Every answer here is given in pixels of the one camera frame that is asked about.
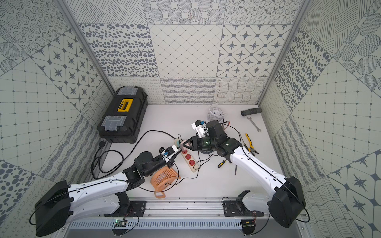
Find black cylinder grip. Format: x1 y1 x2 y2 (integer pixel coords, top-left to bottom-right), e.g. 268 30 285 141
241 108 262 117

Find orange desk fan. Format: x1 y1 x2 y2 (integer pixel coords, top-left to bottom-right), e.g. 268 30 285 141
150 166 181 199

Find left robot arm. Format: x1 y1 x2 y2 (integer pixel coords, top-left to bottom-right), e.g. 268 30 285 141
32 148 181 237

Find power strip black cord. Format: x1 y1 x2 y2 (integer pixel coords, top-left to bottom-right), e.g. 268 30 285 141
90 130 178 180

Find black yellow toolbox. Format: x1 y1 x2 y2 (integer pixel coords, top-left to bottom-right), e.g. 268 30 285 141
97 86 148 144

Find beige red power strip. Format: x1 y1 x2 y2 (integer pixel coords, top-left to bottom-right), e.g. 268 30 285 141
181 150 197 173

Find aluminium rail frame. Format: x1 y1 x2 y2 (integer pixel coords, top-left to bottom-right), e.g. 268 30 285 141
66 193 269 223

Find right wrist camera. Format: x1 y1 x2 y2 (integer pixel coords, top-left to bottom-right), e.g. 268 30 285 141
191 120 206 138

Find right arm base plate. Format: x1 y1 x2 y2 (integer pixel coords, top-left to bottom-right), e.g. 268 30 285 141
222 200 254 217

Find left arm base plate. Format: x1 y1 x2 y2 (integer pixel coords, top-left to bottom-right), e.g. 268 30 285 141
104 200 147 217

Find orange fan black cable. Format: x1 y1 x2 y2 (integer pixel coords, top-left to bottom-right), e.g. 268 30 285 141
175 154 212 182

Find silver wrench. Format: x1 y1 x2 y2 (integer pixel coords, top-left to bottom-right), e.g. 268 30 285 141
247 117 262 132

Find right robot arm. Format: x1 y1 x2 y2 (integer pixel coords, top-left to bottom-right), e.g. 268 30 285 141
183 120 306 228

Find black yellow screwdriver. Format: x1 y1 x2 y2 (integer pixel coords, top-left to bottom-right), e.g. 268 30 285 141
217 160 226 168

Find yellow pliers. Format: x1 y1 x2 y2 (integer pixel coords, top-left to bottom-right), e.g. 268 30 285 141
245 133 259 156

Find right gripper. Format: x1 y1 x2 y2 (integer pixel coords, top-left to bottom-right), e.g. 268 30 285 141
183 135 217 151

